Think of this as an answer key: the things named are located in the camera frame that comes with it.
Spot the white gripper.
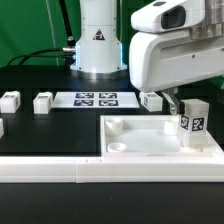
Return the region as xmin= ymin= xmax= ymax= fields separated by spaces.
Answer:
xmin=129 ymin=0 xmax=224 ymax=115

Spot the white square table top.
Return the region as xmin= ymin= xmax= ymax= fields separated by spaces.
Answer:
xmin=100 ymin=115 xmax=215 ymax=157

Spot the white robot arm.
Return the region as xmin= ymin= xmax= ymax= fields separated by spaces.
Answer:
xmin=71 ymin=0 xmax=224 ymax=97

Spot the white L-shaped obstacle fence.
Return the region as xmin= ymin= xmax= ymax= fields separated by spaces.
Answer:
xmin=0 ymin=119 xmax=224 ymax=184

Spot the white block at left edge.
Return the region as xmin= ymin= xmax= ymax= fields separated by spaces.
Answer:
xmin=0 ymin=118 xmax=4 ymax=139

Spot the white marker base plate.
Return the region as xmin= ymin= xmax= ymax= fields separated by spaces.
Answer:
xmin=52 ymin=92 xmax=139 ymax=108

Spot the black cable bundle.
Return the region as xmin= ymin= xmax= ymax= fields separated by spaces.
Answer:
xmin=7 ymin=0 xmax=77 ymax=66

